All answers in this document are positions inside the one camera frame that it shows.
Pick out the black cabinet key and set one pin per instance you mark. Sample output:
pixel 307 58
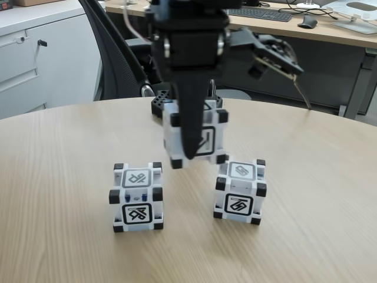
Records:
pixel 42 43

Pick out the white cube with layers symbol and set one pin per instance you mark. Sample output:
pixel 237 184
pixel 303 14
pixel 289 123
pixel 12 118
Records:
pixel 212 138

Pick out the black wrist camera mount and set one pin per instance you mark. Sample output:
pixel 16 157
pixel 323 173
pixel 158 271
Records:
pixel 265 50

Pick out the white cube with lightning symbol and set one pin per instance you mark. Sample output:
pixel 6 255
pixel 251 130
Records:
pixel 238 203

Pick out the silver laptop stand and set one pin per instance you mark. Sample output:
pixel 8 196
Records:
pixel 356 17

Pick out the brown cardboard box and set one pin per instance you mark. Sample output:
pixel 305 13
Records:
pixel 35 2

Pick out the dark grey keyboard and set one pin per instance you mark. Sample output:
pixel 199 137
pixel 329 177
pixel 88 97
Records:
pixel 259 15

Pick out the black computer mouse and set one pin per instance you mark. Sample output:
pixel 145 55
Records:
pixel 307 21

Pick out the wooden office desk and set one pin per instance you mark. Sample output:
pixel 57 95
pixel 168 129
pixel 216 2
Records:
pixel 324 35

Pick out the white cube with KR symbol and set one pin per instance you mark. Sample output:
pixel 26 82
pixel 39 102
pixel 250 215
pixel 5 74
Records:
pixel 135 215

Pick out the white drawer cabinet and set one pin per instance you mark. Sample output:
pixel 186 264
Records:
pixel 59 73

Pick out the white lamp base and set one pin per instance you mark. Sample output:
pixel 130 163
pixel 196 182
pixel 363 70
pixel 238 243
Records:
pixel 307 4

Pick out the black mesh office chair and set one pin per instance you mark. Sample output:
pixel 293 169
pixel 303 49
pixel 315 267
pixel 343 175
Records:
pixel 117 59

